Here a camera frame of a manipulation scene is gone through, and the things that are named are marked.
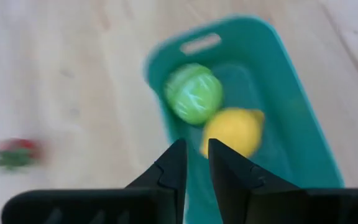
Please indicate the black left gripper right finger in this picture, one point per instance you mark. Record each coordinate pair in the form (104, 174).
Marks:
(235, 186)

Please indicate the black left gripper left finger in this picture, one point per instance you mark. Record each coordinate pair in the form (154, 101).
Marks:
(166, 186)

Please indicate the yellow toy lemon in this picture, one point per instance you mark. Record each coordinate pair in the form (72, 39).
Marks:
(232, 130)

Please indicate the green toy cabbage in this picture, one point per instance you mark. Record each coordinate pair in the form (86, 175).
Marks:
(194, 93)

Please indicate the red toy strawberry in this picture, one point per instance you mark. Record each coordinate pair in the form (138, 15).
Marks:
(17, 152)

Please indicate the teal plastic tupperware container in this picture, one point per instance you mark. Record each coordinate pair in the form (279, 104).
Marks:
(291, 109)

